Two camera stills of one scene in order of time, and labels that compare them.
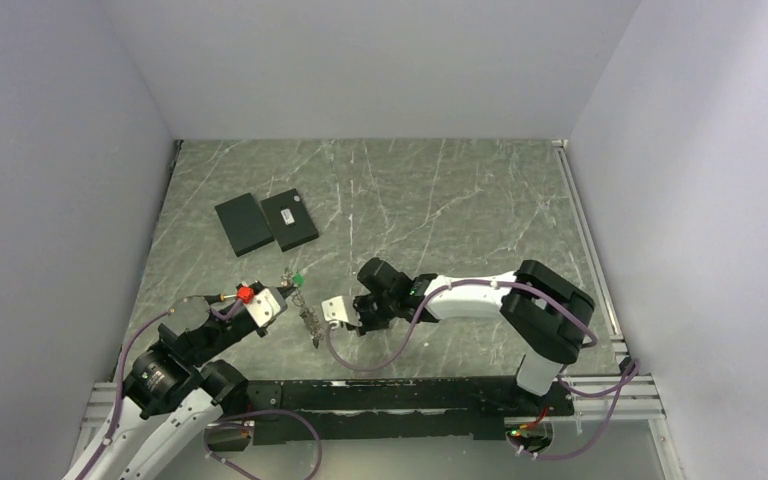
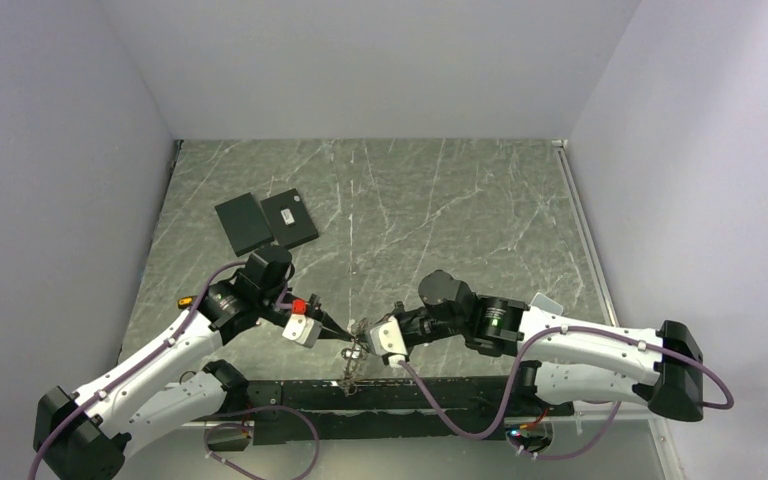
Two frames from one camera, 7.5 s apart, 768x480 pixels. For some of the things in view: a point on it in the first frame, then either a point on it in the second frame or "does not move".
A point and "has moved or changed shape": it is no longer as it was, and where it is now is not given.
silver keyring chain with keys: [312, 324] has moved or changed shape
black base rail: [392, 408] does not move
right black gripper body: [374, 313] → [422, 326]
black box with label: [288, 220] does not move
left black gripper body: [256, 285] → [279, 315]
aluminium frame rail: [628, 391] does not move
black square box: [244, 224] does not move
